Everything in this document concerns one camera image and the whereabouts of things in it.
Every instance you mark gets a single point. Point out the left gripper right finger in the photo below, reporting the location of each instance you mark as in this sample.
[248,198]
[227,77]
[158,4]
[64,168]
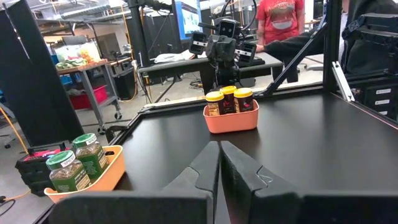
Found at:
[239,174]

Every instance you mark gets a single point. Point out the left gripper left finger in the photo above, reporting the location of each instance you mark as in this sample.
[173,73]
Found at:
[205,168]

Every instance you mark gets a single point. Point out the yellow lid spice jar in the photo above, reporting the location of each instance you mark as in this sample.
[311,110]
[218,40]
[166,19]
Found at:
[244,101]
[229,98]
[215,104]

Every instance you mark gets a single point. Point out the green lid spice jar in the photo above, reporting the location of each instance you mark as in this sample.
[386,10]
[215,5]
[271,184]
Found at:
[91,158]
[66,177]

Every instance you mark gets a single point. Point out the black mechanical arm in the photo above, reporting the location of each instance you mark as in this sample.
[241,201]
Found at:
[373,28]

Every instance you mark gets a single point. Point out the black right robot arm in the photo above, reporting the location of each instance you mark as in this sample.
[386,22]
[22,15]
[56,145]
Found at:
[226,73]

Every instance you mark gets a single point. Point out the person's hand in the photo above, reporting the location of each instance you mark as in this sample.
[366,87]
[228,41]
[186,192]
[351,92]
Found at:
[260,48]

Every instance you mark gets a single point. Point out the dark office desk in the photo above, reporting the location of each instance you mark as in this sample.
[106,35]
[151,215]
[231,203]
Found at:
[186,67]

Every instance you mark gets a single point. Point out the monitor with blue screen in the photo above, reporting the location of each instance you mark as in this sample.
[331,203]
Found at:
[188,18]

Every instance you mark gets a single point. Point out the pale pink crumpled cloth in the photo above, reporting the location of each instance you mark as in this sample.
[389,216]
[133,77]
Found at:
[174,57]

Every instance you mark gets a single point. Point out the orange plastic bin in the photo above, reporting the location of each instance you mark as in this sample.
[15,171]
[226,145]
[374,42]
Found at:
[231,123]

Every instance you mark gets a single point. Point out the person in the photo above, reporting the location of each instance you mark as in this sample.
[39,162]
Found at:
[280,21]
[289,46]

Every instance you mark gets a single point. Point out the yellow plastic bin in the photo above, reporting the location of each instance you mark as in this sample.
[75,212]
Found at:
[109,177]

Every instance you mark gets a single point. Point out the black computer case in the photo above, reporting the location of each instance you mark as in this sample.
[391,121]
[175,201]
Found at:
[124,85]

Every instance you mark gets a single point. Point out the red storage bin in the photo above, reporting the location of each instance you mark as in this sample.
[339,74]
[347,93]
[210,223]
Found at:
[88,98]

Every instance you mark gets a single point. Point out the wooden top metal cart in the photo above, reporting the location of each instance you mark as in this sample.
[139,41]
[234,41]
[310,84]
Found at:
[84,67]

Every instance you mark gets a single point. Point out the toy vegetables pile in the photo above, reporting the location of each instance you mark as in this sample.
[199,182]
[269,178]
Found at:
[77,54]

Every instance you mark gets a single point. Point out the black labelled drawer unit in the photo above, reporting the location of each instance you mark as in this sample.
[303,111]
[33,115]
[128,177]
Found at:
[373,99]

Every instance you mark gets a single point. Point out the red black power station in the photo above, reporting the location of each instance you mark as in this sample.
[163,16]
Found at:
[31,177]

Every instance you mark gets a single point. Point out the black divider panel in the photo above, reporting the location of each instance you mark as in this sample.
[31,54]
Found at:
[34,77]

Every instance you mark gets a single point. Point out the black upright post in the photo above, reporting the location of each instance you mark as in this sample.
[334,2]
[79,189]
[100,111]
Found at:
[138,34]

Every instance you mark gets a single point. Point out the black metal table frame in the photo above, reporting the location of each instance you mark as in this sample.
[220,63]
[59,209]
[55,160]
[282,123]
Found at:
[332,46]

